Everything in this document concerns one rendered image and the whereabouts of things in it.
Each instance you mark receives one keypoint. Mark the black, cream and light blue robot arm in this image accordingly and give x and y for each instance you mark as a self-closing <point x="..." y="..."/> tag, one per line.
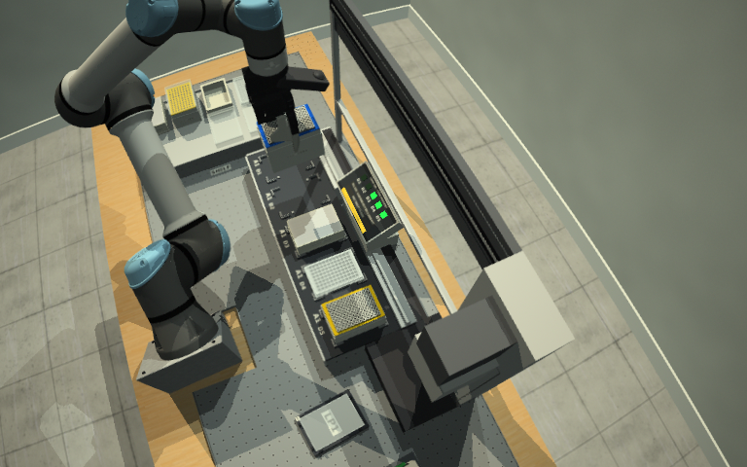
<point x="160" y="275"/>

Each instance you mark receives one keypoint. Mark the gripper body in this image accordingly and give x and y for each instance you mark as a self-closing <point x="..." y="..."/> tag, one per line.
<point x="267" y="96"/>

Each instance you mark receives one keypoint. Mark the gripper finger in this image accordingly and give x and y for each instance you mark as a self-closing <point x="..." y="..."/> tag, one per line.
<point x="290" y="132"/>

